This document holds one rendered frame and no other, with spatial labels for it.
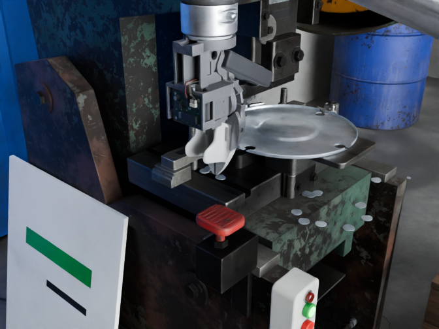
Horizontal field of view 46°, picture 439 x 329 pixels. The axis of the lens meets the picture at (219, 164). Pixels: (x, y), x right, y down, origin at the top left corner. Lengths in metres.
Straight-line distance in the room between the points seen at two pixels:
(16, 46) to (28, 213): 0.78
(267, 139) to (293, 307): 0.35
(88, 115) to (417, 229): 1.56
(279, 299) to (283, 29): 0.54
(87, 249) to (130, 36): 0.52
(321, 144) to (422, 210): 1.48
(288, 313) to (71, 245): 0.65
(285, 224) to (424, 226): 1.39
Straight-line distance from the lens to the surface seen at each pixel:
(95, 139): 1.21
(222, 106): 0.71
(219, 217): 0.83
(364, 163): 1.32
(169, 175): 1.03
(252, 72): 0.76
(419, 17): 0.74
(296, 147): 1.03
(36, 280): 1.56
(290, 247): 1.05
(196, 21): 0.67
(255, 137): 1.07
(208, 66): 0.70
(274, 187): 1.09
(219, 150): 0.75
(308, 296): 0.91
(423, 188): 2.68
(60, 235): 1.40
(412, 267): 2.10
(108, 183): 1.23
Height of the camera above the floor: 1.20
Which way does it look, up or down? 26 degrees down
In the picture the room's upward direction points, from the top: straight up
